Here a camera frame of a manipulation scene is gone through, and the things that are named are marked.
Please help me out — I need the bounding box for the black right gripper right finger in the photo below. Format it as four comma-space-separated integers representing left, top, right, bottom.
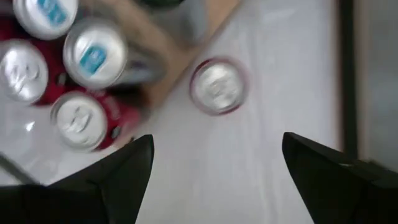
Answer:
282, 131, 398, 224

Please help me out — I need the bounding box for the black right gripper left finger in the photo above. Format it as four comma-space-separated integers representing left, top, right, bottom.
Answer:
0, 134, 155, 224

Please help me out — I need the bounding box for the red Coca-Cola can white script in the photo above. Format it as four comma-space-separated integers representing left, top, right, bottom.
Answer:
49, 90, 142, 153

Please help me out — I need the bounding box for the red Coke Zero can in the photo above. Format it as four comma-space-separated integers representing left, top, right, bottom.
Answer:
0, 39, 68, 106

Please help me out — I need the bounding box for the blue silver Red Bull can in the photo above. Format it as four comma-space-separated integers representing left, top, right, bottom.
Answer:
12, 0, 78, 40
62, 18, 165, 91

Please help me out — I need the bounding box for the red Fanta strawberry can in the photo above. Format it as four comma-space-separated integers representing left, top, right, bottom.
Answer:
188, 57, 249, 116

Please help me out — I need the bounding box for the black metal table frame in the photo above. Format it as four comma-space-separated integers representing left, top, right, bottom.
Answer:
337, 0, 358, 159

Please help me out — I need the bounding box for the wooden tray with handles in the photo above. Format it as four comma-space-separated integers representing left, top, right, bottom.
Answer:
0, 0, 243, 186

